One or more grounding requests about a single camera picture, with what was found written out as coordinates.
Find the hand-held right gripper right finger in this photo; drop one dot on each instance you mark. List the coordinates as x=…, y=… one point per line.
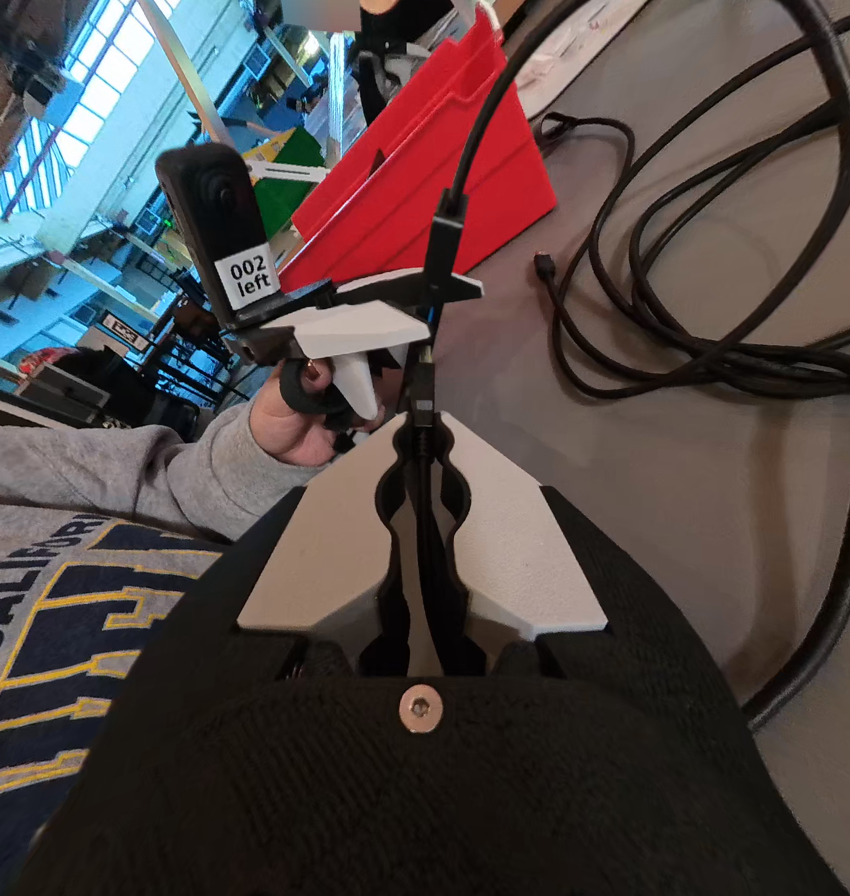
x=530, y=560

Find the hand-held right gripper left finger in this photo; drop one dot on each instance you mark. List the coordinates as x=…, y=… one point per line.
x=313, y=560

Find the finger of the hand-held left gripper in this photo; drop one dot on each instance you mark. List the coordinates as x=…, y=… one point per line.
x=362, y=329
x=397, y=287

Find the red plastic bin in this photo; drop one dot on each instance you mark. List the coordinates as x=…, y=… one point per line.
x=411, y=161

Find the person's left forearm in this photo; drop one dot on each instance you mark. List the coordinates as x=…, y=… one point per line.
x=117, y=469

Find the person's left hand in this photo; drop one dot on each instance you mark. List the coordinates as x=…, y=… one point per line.
x=285, y=434

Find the green plastic bin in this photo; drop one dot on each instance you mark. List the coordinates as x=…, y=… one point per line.
x=292, y=182

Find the large skylight window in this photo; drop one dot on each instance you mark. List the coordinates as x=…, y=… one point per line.
x=110, y=77

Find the person's grey printed sweatshirt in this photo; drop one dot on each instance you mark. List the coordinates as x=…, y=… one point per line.
x=47, y=630

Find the white paper sheet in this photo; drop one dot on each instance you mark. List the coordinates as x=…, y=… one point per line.
x=572, y=63

